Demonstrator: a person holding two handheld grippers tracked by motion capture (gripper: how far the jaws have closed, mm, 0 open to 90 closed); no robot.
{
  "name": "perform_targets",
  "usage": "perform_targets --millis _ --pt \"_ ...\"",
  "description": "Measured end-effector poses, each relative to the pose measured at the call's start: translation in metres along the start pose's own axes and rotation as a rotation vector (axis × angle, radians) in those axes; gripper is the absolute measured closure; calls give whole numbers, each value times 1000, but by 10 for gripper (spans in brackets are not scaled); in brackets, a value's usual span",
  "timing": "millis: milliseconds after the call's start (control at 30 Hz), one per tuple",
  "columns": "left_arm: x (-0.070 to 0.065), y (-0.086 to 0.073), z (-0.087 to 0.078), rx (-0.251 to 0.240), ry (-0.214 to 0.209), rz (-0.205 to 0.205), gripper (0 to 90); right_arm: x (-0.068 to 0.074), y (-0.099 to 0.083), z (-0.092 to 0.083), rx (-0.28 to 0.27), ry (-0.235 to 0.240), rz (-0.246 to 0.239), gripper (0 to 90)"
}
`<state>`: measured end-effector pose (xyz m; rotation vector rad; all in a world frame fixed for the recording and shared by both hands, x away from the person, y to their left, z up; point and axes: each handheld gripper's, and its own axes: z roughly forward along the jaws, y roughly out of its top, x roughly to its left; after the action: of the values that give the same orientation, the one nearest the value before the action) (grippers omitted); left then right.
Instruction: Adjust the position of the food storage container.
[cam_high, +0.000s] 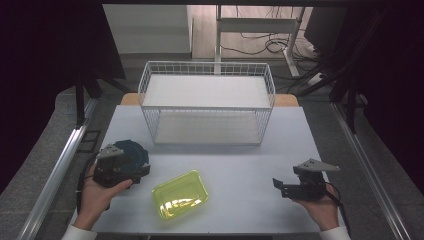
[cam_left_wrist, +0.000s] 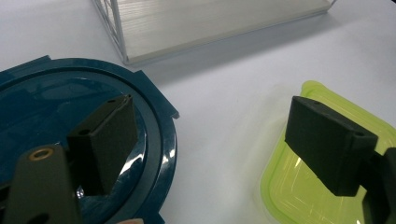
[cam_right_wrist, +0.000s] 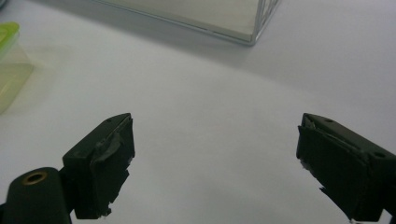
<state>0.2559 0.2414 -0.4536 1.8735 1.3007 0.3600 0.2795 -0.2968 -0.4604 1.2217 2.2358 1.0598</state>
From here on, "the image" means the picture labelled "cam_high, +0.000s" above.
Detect black metal stand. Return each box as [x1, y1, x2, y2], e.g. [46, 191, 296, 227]
[296, 9, 369, 135]
[73, 64, 132, 130]

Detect round blue food container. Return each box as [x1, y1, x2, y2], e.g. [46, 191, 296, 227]
[113, 139, 150, 174]

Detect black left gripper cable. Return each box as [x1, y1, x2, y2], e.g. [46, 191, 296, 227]
[75, 154, 101, 215]

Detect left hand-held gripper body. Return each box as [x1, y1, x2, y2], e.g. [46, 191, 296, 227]
[92, 143, 144, 189]

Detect person's right hand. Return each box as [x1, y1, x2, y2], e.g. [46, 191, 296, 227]
[294, 184, 341, 232]

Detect silver metal rail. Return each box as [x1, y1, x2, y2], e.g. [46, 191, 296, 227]
[15, 97, 99, 240]
[330, 101, 415, 240]

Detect white power strip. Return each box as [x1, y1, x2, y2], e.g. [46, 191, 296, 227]
[305, 71, 326, 87]

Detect person's left hand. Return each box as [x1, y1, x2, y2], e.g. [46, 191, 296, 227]
[73, 164, 134, 232]

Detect white metal desk frame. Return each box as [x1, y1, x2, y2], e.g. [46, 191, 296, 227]
[214, 4, 307, 78]

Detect yellow-green plastic container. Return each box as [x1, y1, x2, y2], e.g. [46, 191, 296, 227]
[151, 169, 210, 221]

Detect white cabinet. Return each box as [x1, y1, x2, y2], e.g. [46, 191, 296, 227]
[102, 4, 195, 55]

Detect black floor cables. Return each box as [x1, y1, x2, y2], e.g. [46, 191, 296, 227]
[219, 5, 323, 95]

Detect wooden table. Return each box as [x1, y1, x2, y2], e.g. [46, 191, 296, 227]
[119, 92, 300, 108]

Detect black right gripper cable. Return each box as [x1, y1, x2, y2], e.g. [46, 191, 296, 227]
[324, 181, 352, 236]

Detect dark curtain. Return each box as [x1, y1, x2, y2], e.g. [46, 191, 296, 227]
[0, 0, 127, 195]
[346, 4, 424, 174]

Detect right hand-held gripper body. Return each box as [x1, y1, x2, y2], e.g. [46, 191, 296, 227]
[289, 158, 341, 201]

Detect white wire shelf rack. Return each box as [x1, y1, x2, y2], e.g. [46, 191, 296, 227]
[137, 60, 277, 147]

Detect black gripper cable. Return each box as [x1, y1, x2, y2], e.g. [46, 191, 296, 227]
[324, 181, 352, 236]
[75, 154, 101, 215]

